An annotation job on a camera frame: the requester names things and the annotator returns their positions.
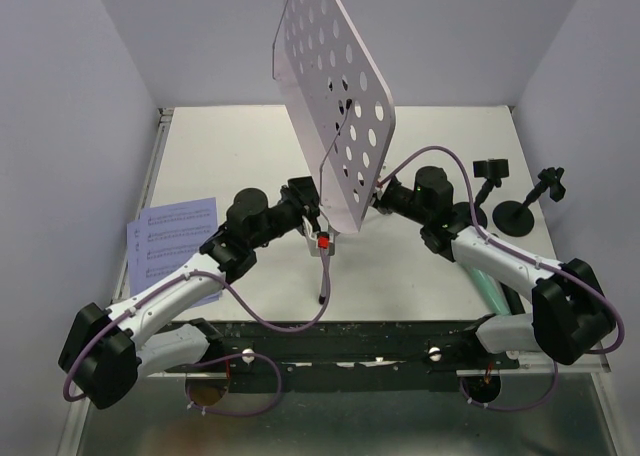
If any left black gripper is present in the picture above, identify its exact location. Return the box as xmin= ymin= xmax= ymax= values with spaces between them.
xmin=249 ymin=173 xmax=324 ymax=250

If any silver tripod music stand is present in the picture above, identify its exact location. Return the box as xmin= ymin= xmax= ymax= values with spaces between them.
xmin=268 ymin=0 xmax=397 ymax=307

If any black microphone stand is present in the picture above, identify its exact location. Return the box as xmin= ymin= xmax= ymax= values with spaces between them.
xmin=492 ymin=167 xmax=566 ymax=237
xmin=453 ymin=159 xmax=510 ymax=228

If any green toy microphone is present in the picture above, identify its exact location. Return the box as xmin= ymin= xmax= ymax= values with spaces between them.
xmin=464 ymin=266 xmax=511 ymax=315

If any black microphone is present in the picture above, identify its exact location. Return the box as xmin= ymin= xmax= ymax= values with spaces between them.
xmin=500 ymin=283 xmax=525 ymax=315

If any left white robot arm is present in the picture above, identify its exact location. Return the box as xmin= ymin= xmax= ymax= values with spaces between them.
xmin=58 ymin=176 xmax=331 ymax=409

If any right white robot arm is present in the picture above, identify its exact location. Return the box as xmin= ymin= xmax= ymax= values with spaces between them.
xmin=372 ymin=166 xmax=617 ymax=368

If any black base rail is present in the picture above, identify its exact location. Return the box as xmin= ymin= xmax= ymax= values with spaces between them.
xmin=193 ymin=318 xmax=519 ymax=393

